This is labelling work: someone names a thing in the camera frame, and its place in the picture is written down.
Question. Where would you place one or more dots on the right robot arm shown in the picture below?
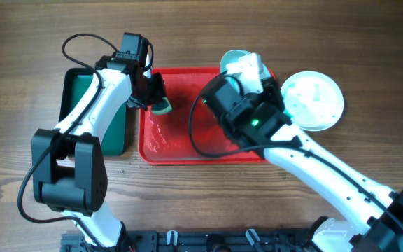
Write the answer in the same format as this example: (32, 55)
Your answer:
(254, 115)

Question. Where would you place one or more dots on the white plate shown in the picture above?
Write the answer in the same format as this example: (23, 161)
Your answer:
(233, 56)
(313, 101)

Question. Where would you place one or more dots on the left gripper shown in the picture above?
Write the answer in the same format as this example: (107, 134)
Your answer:
(159, 92)

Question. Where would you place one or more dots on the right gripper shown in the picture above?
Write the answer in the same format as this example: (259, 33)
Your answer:
(269, 93)

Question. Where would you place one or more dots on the green sponge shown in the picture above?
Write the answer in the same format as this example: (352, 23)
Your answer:
(162, 107)

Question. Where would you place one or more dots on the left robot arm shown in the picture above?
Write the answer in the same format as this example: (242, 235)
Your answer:
(68, 170)

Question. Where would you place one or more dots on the red plastic tray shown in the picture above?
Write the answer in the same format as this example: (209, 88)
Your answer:
(164, 140)

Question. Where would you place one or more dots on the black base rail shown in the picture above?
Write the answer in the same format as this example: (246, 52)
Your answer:
(280, 240)

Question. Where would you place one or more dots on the dark green tray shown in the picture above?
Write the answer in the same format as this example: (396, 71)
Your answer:
(76, 83)

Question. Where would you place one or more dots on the white plate top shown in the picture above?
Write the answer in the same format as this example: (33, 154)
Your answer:
(233, 56)

